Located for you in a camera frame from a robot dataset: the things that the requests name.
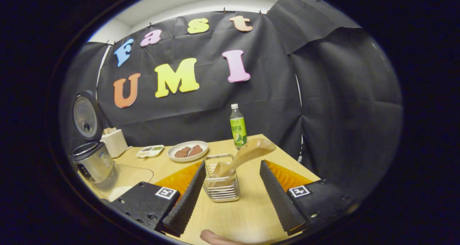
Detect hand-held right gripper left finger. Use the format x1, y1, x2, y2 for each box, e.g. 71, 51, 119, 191
110, 160, 207, 237

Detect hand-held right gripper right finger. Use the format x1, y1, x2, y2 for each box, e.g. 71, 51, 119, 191
259, 160, 360, 236

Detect metal wire chopstick holder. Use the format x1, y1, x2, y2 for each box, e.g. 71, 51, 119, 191
203, 154, 240, 202

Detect wooden spoon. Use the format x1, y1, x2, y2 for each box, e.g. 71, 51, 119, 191
210, 138, 276, 179

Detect clear container of rice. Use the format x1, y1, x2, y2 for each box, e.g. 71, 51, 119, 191
89, 164, 154, 202

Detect black rice cooker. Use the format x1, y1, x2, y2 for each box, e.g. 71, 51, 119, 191
71, 90, 116, 183

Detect white plate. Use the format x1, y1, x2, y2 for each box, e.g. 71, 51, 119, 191
167, 141, 209, 162

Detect white divided bean dish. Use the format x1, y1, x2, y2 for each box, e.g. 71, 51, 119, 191
136, 145, 165, 158

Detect green tea bottle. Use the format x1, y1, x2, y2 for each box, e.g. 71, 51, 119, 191
230, 104, 248, 149

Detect white toaster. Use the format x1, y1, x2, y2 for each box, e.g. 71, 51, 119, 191
100, 129, 129, 158

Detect black backdrop cloth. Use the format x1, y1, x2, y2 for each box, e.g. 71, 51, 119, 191
59, 0, 403, 202

